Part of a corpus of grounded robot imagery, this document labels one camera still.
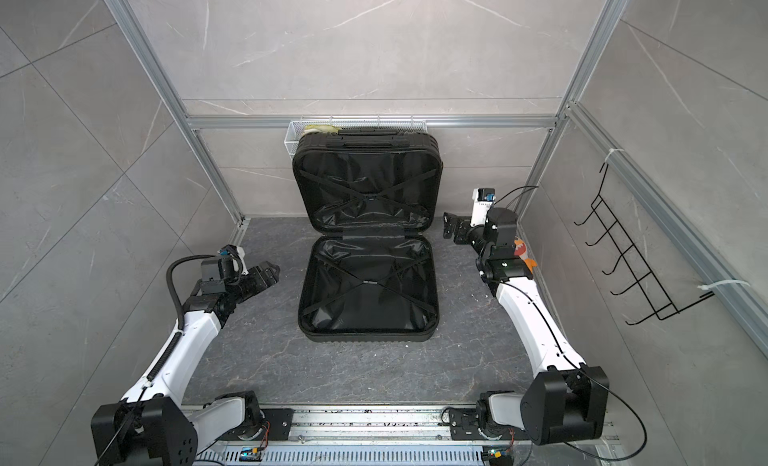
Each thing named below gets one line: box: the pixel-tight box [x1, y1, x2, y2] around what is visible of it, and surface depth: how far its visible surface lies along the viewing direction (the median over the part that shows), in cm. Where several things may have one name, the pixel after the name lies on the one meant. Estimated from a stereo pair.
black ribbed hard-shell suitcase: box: [293, 128, 444, 343], surface depth 95 cm
